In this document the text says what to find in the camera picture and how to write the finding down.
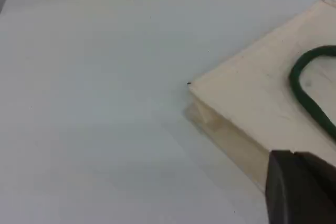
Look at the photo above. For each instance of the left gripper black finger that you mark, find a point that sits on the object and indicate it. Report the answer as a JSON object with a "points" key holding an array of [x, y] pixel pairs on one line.
{"points": [[323, 176], [288, 195]]}

